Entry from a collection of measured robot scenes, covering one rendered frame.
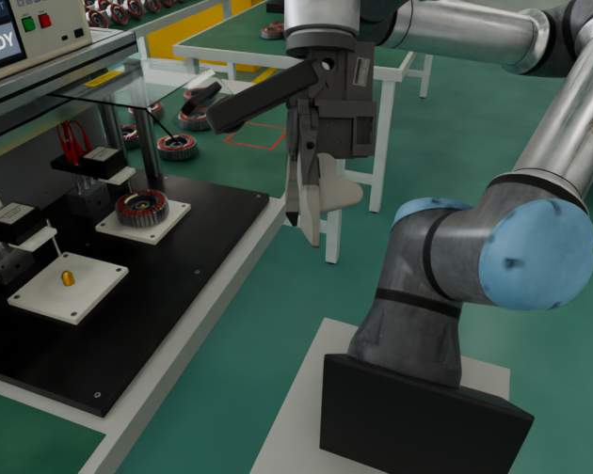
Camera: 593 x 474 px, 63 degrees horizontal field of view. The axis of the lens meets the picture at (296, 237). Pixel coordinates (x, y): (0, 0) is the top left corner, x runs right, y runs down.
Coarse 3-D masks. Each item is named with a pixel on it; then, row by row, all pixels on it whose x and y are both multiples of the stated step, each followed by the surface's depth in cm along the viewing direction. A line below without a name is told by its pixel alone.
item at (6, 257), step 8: (8, 248) 93; (16, 248) 93; (0, 256) 91; (8, 256) 91; (16, 256) 93; (24, 256) 95; (32, 256) 97; (0, 264) 90; (8, 264) 92; (16, 264) 94; (24, 264) 95; (0, 272) 90; (8, 272) 92; (16, 272) 94; (0, 280) 92; (8, 280) 93
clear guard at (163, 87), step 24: (96, 72) 101; (144, 72) 101; (168, 72) 101; (192, 72) 101; (72, 96) 90; (96, 96) 90; (120, 96) 90; (144, 96) 90; (168, 96) 91; (192, 96) 96; (216, 96) 101; (168, 120) 88; (192, 120) 93
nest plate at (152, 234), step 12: (168, 204) 113; (180, 204) 113; (108, 216) 109; (168, 216) 109; (180, 216) 110; (96, 228) 106; (108, 228) 105; (120, 228) 105; (132, 228) 105; (144, 228) 105; (156, 228) 105; (168, 228) 106; (144, 240) 103; (156, 240) 102
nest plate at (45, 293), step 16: (64, 256) 97; (80, 256) 97; (48, 272) 93; (80, 272) 93; (96, 272) 93; (112, 272) 93; (128, 272) 95; (32, 288) 90; (48, 288) 90; (64, 288) 90; (80, 288) 90; (96, 288) 90; (112, 288) 91; (16, 304) 87; (32, 304) 86; (48, 304) 86; (64, 304) 86; (80, 304) 86; (96, 304) 88; (64, 320) 84; (80, 320) 85
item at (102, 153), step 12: (60, 156) 107; (84, 156) 102; (96, 156) 102; (108, 156) 102; (120, 156) 105; (60, 168) 105; (72, 168) 104; (84, 168) 103; (96, 168) 102; (108, 168) 102; (120, 168) 105; (132, 168) 106; (84, 180) 109; (108, 180) 103; (120, 180) 103
